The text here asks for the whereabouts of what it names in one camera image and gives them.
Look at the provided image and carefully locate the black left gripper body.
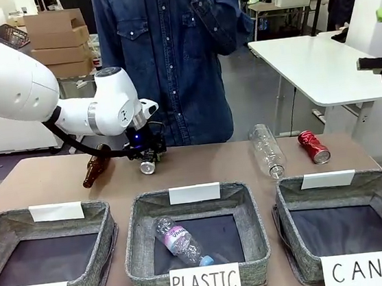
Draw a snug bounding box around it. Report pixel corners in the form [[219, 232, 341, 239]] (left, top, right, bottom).
[[121, 119, 170, 165]]

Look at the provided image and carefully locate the silver aluminium can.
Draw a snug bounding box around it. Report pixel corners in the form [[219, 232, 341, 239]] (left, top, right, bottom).
[[139, 156, 158, 176]]

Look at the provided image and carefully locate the person's left denim forearm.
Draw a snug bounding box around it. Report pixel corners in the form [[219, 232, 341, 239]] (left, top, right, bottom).
[[189, 0, 259, 61]]

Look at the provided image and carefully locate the grey fabric basket bottle label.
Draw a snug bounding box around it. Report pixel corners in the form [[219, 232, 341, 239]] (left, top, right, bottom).
[[0, 197, 126, 286]]

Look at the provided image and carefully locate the grey fabric basket plastic label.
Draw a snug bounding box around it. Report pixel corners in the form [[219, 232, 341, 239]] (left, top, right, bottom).
[[116, 176, 277, 286]]

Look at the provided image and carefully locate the crushed red can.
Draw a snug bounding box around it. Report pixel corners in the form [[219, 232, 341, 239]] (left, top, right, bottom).
[[296, 128, 333, 167]]

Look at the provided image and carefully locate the white CAN paper sign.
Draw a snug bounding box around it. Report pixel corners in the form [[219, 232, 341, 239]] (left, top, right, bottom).
[[320, 249, 382, 286]]

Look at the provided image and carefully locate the brown glass bottle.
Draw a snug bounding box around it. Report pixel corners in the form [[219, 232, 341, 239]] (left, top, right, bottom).
[[77, 142, 118, 191]]

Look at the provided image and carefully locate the blank white card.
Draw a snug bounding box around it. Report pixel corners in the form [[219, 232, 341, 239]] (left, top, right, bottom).
[[27, 200, 86, 226], [298, 169, 358, 192], [167, 181, 223, 206]]

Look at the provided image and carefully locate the white side table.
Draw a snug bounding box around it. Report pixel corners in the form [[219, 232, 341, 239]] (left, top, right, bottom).
[[246, 24, 382, 140]]

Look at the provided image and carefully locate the person in denim shirt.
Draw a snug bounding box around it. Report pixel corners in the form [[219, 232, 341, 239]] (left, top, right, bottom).
[[91, 0, 269, 157]]

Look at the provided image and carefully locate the plastic bottle with blue cap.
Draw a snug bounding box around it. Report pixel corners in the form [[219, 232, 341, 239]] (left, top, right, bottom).
[[151, 211, 216, 272]]

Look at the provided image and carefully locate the cardboard box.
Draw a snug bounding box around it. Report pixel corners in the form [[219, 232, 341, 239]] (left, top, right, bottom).
[[27, 24, 92, 52], [22, 7, 88, 37], [45, 57, 96, 80], [30, 41, 94, 69]]

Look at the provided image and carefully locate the background work table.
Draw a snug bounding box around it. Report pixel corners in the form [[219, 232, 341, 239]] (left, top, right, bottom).
[[246, 0, 315, 42]]

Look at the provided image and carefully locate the clear empty plastic bottle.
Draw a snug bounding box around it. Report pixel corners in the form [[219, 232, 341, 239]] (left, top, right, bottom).
[[246, 120, 290, 182]]

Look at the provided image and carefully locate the white PLASTIC paper sign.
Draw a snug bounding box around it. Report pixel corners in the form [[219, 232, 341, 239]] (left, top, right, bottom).
[[167, 261, 243, 286]]

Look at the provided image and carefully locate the black plastic crate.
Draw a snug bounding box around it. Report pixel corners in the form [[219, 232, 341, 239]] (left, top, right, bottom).
[[0, 21, 32, 51]]

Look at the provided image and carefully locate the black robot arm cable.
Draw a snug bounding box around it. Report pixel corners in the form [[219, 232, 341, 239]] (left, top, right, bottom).
[[39, 98, 134, 167]]

